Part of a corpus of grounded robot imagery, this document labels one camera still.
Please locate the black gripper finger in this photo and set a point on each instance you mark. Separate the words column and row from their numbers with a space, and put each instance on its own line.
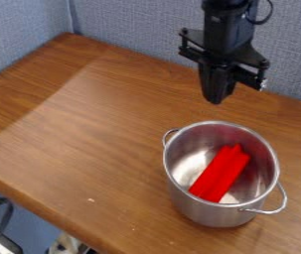
column 209, row 83
column 225, row 84

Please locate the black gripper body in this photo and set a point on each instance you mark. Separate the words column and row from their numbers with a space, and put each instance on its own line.
column 221, row 45

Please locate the red plastic block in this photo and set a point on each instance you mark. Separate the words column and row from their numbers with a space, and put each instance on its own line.
column 219, row 174

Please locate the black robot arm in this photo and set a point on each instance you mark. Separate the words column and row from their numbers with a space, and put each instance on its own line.
column 221, row 48

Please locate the stainless steel pot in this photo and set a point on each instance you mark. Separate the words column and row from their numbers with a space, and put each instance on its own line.
column 189, row 149

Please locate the pale object under table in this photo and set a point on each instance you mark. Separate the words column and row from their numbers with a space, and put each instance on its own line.
column 68, row 245

